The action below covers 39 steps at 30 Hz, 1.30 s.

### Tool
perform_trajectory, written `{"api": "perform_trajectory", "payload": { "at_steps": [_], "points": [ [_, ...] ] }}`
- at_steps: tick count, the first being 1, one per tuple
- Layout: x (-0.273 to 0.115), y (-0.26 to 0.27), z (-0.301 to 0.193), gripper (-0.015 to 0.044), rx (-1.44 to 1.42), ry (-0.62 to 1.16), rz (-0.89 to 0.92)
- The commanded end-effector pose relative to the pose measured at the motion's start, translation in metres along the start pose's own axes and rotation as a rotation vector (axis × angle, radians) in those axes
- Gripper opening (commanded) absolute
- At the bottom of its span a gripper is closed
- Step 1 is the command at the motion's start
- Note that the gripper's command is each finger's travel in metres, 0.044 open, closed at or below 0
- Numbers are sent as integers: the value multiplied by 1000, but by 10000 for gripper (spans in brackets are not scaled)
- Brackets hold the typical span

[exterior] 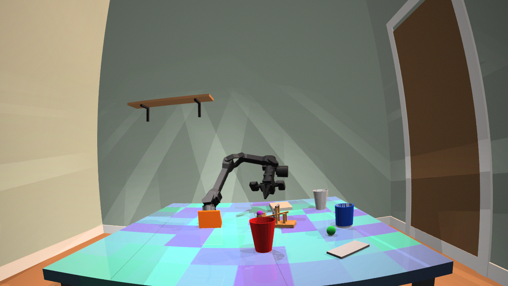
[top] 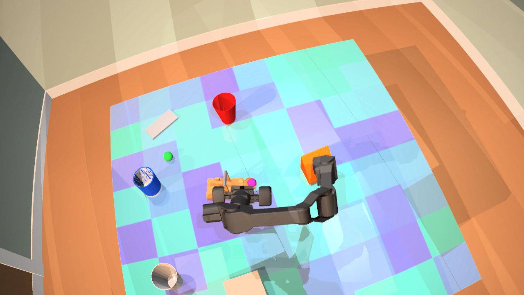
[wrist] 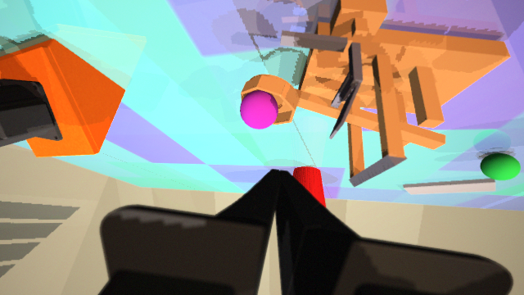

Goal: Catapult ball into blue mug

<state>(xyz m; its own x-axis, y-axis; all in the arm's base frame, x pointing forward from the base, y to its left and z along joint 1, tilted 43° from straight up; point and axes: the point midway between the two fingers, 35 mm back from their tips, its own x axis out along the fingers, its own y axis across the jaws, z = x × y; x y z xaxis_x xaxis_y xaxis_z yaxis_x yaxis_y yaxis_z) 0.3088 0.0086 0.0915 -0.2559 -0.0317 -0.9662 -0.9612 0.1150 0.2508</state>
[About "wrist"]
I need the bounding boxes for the pink ball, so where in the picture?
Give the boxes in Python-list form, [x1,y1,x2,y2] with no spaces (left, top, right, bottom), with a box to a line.
[240,90,278,129]

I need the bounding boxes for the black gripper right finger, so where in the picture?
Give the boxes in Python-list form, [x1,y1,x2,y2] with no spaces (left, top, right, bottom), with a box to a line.
[275,170,513,295]

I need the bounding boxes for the green ball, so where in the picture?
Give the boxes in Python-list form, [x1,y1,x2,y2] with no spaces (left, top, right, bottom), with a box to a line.
[481,153,521,181]

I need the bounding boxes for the beige flat rectangular plank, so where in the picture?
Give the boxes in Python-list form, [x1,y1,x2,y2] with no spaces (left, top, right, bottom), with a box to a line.
[403,178,496,194]

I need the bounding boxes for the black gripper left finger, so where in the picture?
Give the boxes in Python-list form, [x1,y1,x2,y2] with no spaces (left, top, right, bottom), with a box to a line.
[100,169,281,295]

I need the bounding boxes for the red plastic cup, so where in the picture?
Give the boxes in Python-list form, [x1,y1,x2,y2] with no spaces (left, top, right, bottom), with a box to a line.
[293,166,326,207]

